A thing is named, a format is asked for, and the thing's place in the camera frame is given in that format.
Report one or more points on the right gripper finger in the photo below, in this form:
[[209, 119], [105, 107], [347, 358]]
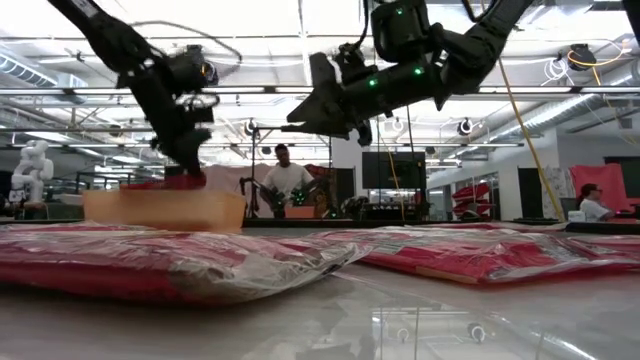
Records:
[[330, 130], [325, 100]]

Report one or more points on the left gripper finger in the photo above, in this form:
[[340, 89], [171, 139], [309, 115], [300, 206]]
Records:
[[169, 155], [195, 152]]

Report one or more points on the red popcorn bag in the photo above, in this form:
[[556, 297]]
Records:
[[20, 231], [475, 260], [150, 270], [610, 245]]

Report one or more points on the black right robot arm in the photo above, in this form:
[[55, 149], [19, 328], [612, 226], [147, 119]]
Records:
[[475, 45]]

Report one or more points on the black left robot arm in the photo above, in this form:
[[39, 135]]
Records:
[[100, 30]]

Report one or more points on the background black robot arm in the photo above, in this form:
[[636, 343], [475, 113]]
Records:
[[272, 200]]

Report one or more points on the pink backdrop cloth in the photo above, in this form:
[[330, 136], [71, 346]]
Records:
[[225, 177]]

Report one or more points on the red patterned cloth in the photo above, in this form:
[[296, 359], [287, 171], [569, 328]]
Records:
[[325, 185]]

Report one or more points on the black stand pole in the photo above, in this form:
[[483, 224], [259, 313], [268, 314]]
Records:
[[254, 175]]

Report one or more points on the black monitor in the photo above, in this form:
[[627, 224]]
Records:
[[380, 170]]

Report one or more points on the person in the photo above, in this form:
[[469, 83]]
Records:
[[595, 207], [287, 182]]

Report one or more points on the black background equipment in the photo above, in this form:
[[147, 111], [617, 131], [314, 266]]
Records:
[[360, 205]]

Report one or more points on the background orange box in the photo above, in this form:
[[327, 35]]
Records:
[[300, 212]]

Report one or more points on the red stacked objects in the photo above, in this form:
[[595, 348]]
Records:
[[472, 195]]

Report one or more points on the white humanoid figure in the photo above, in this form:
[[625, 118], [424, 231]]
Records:
[[32, 170]]

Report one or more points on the black door panel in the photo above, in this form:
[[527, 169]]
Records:
[[530, 192]]

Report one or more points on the white patterned hanging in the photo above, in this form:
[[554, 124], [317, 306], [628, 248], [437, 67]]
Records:
[[555, 182]]

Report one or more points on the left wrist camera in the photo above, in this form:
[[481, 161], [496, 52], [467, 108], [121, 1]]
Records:
[[192, 67]]

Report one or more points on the black table frame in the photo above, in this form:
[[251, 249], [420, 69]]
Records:
[[300, 223]]

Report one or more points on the silver ventilation duct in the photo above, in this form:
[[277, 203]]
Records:
[[30, 72], [565, 112]]

